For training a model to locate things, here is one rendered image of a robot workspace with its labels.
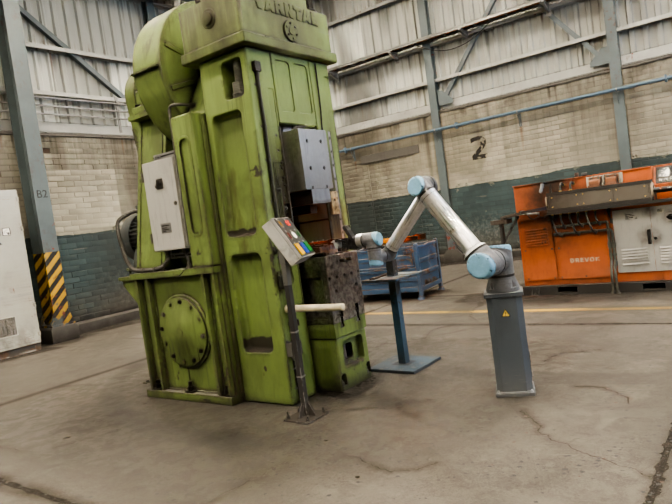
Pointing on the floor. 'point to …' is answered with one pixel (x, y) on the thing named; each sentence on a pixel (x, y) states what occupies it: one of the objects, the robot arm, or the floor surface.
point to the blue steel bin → (410, 256)
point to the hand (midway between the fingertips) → (333, 240)
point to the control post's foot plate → (305, 415)
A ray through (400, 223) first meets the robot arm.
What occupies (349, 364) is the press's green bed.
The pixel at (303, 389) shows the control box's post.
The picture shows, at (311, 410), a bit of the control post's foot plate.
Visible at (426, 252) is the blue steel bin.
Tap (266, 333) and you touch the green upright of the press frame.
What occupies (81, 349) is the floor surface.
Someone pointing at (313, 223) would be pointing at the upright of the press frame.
